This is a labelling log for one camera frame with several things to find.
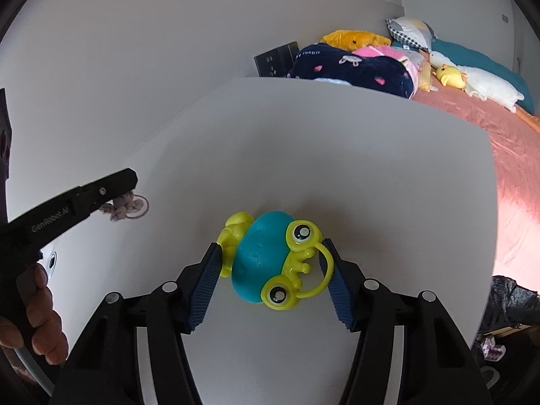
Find green blue frog toy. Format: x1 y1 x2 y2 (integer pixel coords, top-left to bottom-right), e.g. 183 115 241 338
217 211 334 311

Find black trash bag bin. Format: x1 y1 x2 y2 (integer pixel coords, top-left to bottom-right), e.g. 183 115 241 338
472 274 540 389

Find person's left hand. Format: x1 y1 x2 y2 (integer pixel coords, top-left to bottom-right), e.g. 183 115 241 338
27 263 69 365

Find pink bed cover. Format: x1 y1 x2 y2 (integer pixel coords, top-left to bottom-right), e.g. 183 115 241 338
414 81 539 292

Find white goose plush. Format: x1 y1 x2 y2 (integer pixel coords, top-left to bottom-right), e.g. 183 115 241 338
417 51 539 132

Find yellow duck plush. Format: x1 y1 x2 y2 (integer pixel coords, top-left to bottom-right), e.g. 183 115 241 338
436 64 467 90

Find pink folded clothes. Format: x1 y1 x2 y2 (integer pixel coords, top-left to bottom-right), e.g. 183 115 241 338
351 45 429 93

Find teal pillow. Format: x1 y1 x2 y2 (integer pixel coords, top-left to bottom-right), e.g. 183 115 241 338
432 39 535 115

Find navy patterned blanket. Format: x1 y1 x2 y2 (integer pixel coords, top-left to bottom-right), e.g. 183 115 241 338
287 43 418 99

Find checkered patchwork pillow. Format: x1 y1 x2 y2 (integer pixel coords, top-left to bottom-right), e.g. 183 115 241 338
385 17 436 53

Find yellow orange plush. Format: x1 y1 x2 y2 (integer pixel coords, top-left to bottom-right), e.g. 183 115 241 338
320 29 391 51

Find small knitted keychain toy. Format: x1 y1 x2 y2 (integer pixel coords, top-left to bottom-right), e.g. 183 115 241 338
99 191 149 222

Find black wall socket panel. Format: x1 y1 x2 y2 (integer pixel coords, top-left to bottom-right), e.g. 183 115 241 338
253 41 299 78

